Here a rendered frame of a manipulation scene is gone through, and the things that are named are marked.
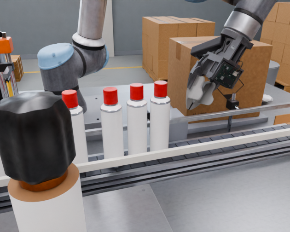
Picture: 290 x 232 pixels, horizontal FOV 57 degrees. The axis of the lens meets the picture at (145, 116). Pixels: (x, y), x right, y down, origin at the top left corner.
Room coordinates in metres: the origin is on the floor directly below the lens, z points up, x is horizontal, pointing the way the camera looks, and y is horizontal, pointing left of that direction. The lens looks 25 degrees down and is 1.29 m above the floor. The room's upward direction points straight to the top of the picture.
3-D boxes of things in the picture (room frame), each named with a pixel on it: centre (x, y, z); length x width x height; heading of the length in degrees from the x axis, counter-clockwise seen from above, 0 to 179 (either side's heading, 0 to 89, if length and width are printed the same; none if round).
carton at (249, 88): (1.02, -0.27, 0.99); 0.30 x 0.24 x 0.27; 103
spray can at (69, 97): (0.56, 0.17, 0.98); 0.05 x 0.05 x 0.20
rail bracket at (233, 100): (0.78, -0.29, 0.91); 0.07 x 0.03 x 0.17; 17
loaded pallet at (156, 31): (4.39, -0.47, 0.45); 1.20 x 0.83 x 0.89; 12
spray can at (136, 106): (0.61, 0.02, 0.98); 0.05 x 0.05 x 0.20
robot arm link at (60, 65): (0.89, 0.29, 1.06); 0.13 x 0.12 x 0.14; 147
